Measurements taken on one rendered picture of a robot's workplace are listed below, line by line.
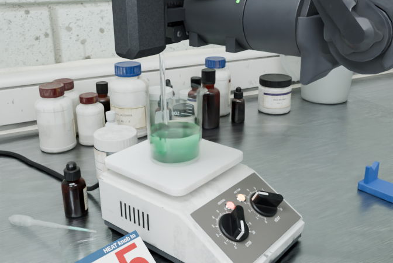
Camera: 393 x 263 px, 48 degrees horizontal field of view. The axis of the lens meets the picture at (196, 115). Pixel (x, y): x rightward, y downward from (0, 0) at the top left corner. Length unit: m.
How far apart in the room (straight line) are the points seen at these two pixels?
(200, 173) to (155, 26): 0.17
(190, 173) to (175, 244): 0.07
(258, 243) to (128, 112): 0.40
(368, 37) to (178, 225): 0.26
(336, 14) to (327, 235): 0.31
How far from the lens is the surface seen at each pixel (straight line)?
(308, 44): 0.33
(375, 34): 0.29
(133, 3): 0.34
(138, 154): 0.51
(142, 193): 0.47
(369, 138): 0.83
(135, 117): 0.78
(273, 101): 0.90
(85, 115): 0.76
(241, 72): 1.01
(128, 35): 0.35
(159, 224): 0.46
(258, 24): 0.34
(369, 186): 0.64
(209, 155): 0.50
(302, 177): 0.66
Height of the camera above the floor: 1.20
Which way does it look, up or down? 19 degrees down
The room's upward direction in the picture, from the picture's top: 1 degrees counter-clockwise
